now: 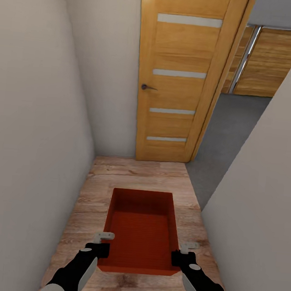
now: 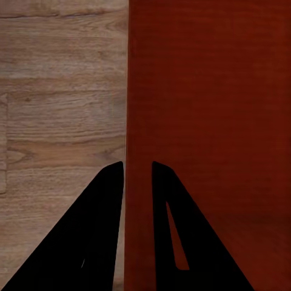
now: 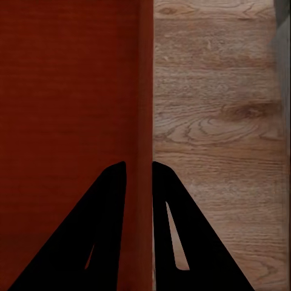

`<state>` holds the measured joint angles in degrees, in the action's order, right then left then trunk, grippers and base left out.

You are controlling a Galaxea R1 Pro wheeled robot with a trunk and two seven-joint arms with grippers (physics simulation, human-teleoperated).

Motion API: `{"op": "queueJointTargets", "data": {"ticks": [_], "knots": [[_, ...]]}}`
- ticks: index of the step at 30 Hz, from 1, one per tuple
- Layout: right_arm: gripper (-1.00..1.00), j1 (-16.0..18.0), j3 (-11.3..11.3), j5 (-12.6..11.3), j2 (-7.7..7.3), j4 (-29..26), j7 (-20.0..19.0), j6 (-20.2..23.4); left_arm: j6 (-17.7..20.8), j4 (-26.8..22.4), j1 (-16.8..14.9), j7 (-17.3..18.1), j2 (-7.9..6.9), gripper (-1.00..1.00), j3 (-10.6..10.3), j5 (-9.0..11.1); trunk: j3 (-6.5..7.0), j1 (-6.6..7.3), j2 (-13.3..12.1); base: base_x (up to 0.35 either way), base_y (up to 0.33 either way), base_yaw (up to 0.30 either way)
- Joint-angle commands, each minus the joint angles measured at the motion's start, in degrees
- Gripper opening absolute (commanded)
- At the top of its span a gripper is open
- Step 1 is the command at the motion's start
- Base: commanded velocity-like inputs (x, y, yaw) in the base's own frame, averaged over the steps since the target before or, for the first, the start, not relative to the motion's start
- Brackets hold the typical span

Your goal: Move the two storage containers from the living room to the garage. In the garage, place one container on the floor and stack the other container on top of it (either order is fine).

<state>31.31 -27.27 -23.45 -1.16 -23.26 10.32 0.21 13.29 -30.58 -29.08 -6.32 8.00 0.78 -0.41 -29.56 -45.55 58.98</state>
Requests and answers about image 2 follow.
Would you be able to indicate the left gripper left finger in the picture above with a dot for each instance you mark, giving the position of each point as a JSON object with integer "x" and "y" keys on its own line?
{"x": 80, "y": 251}

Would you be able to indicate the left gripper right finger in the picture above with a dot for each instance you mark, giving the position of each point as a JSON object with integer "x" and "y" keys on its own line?
{"x": 212, "y": 267}

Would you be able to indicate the storage box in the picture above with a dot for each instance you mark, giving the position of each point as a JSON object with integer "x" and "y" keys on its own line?
{"x": 209, "y": 95}

